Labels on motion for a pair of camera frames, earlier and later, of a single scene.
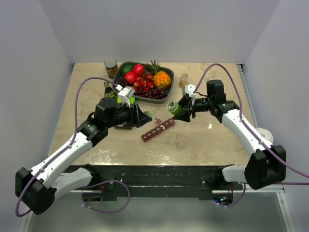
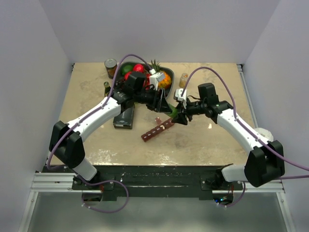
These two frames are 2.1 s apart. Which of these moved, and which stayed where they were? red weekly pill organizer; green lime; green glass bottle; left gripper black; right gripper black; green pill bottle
Moved: green pill bottle; left gripper black
Stayed: right gripper black; green lime; green glass bottle; red weekly pill organizer
